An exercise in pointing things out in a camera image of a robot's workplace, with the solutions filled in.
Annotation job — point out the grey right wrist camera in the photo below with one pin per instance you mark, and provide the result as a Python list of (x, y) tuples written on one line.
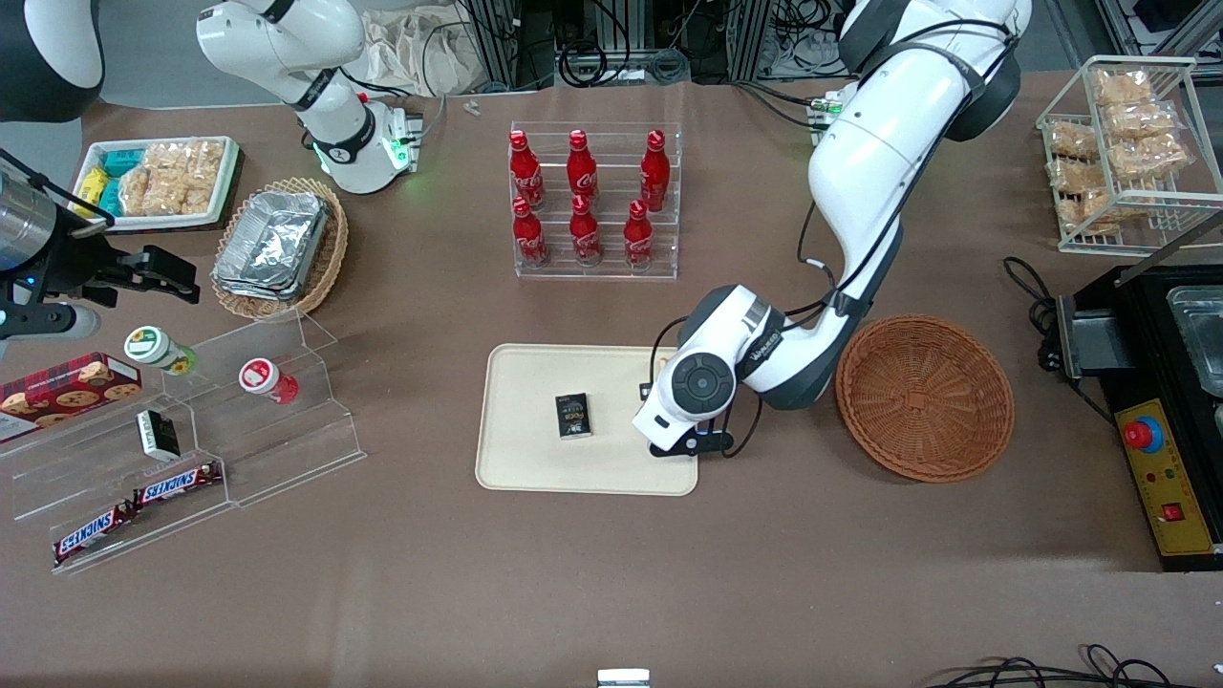
[(48, 323)]

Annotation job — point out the rice cracker snack pack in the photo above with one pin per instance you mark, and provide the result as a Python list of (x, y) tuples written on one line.
[(1137, 122), (186, 158), (1075, 175), (153, 194), (1084, 212), (1070, 140), (1123, 89), (1147, 156)]

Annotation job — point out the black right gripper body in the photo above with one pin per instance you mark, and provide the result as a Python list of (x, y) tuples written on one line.
[(78, 263)]

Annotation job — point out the light wicker oval basket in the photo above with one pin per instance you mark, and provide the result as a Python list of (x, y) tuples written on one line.
[(325, 268)]

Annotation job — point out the black appliance box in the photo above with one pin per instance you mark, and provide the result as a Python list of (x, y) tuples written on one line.
[(1147, 315)]

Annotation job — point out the teal snack packet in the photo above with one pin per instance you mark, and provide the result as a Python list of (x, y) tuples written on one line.
[(111, 199), (122, 161)]

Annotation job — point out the beige plastic tray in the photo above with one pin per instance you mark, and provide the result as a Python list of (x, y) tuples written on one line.
[(535, 459)]

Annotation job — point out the white cloth bag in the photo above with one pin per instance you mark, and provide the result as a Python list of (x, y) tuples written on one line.
[(420, 53)]

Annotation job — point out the Snickers chocolate bar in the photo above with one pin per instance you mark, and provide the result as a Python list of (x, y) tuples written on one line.
[(93, 531), (177, 484)]

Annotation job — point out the aluminium foil container stack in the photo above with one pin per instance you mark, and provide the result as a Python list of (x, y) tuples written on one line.
[(272, 244)]

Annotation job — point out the steel pan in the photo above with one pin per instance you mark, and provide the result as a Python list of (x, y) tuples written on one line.
[(1199, 334)]

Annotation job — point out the small black white box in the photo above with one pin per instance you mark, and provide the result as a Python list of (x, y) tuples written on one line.
[(158, 435)]

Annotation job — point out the aluminium frame post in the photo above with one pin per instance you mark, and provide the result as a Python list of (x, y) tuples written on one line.
[(750, 33), (492, 38)]

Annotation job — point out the red capped drink bottle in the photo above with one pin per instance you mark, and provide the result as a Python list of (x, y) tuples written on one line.
[(263, 377)]

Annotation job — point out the yellow snack packet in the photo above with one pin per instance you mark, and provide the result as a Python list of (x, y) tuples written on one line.
[(92, 184)]

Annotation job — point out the clear acrylic stepped stand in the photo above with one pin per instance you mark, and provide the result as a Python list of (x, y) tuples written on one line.
[(287, 449)]

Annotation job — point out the yellow emergency stop control box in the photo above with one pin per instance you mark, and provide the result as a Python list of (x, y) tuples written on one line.
[(1170, 478)]

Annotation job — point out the red cola bottle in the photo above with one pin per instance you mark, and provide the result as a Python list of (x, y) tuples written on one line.
[(585, 237), (638, 239), (528, 239), (581, 172), (654, 172), (525, 172)]

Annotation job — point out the small black packet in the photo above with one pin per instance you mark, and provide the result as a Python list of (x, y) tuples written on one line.
[(573, 417)]

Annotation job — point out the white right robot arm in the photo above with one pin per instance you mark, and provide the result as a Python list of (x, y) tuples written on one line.
[(287, 48)]

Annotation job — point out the brown round wicker basket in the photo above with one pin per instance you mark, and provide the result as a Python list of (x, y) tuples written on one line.
[(927, 401)]

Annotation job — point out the green capped yogurt bottle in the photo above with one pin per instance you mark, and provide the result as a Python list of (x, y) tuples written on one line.
[(153, 348)]

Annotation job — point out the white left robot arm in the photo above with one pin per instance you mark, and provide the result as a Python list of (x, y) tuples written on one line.
[(879, 162)]

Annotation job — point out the clear acrylic bottle rack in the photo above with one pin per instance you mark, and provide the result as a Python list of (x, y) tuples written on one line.
[(592, 273)]

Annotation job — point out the white rectangular snack tray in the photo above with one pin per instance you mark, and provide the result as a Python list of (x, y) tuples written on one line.
[(205, 222)]

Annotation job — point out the red cookie box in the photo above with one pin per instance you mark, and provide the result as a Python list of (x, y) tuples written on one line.
[(67, 390)]

